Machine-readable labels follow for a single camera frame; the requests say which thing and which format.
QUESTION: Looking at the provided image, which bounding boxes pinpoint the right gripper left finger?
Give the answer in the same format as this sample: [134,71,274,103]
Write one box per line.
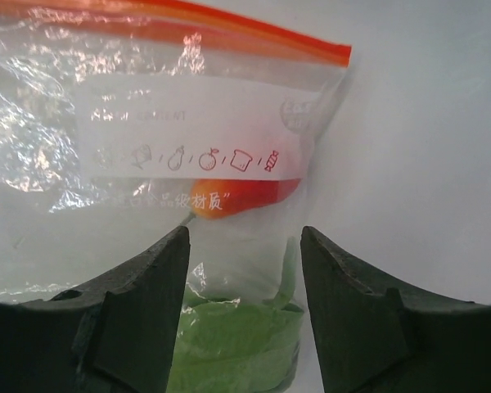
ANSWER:
[0,226,190,392]

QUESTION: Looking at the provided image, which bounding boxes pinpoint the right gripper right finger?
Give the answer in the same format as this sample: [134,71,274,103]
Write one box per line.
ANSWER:
[300,226,491,392]

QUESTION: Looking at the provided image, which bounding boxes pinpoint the green fake leaf vegetable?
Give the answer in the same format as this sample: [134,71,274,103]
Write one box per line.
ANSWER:
[166,237,304,392]

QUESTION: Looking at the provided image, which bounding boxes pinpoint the red yellow fake pear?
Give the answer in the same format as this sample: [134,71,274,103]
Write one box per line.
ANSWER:
[180,178,302,226]

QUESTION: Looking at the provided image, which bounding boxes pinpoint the clear zip top bag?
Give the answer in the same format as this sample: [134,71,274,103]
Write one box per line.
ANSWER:
[0,1,352,392]

